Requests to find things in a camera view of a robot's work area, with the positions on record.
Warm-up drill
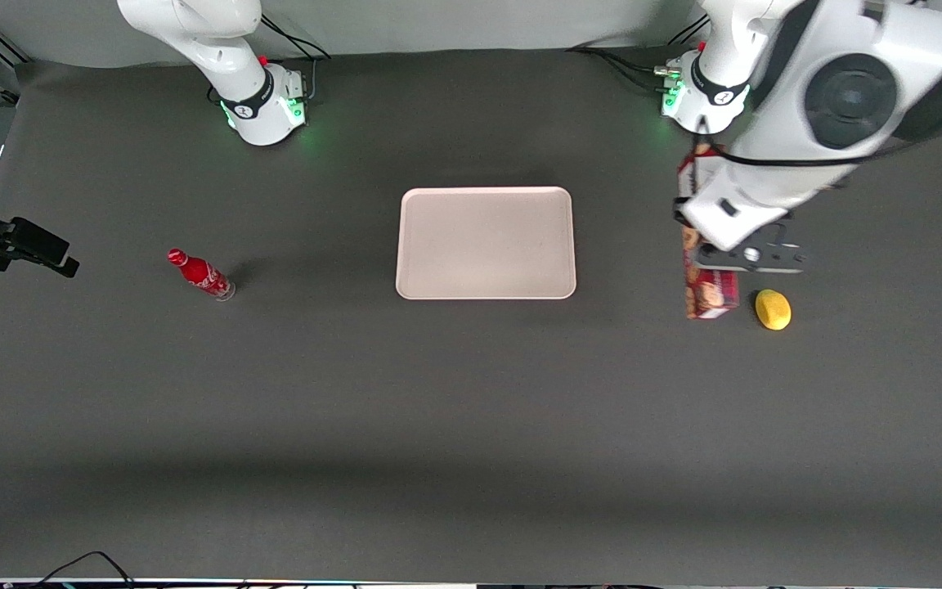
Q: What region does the red cookie box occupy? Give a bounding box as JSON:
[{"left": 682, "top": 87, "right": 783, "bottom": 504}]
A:
[{"left": 678, "top": 143, "right": 742, "bottom": 321}]

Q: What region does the pale pink plastic tray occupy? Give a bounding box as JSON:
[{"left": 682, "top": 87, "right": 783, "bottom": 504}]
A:
[{"left": 395, "top": 187, "right": 577, "bottom": 301}]

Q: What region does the yellow lemon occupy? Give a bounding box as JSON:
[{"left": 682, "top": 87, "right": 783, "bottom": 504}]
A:
[{"left": 754, "top": 288, "right": 792, "bottom": 331}]

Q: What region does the red cola bottle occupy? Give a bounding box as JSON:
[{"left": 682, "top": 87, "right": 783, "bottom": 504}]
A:
[{"left": 166, "top": 248, "right": 237, "bottom": 303}]

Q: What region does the black left arm base cable bundle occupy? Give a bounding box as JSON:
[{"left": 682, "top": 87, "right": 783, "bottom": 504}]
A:
[{"left": 565, "top": 45, "right": 684, "bottom": 92}]

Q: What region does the dark metal rail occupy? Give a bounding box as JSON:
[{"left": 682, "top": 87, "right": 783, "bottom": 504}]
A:
[{"left": 0, "top": 12, "right": 30, "bottom": 66}]

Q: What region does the thin black floor cable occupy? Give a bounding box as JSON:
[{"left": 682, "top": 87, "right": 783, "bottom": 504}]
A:
[{"left": 29, "top": 551, "right": 138, "bottom": 589}]

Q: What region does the black right arm base cable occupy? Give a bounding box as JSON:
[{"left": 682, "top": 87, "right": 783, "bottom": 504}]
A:
[{"left": 208, "top": 12, "right": 333, "bottom": 106}]

